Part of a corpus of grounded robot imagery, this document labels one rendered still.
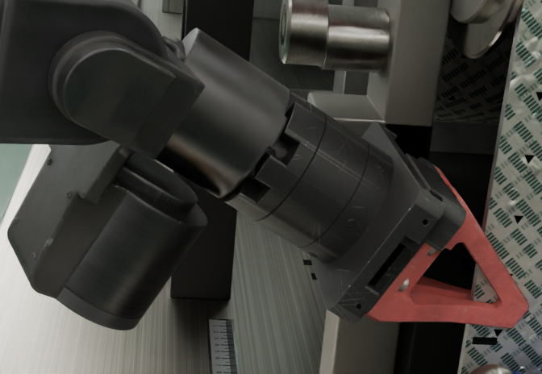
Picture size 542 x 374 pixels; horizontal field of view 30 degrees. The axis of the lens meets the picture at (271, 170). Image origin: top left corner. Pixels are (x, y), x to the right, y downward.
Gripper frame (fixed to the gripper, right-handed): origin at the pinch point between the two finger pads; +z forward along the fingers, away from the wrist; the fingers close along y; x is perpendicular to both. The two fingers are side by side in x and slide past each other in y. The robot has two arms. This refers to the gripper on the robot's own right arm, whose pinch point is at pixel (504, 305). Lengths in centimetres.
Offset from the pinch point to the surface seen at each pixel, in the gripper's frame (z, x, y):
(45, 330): -12.5, -27.0, -27.1
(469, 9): -9.0, 10.1, -4.1
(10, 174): -4, -127, -306
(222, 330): -1.0, -20.2, -27.7
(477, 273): -2.3, 0.6, 0.2
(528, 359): 2.7, -1.6, 0.3
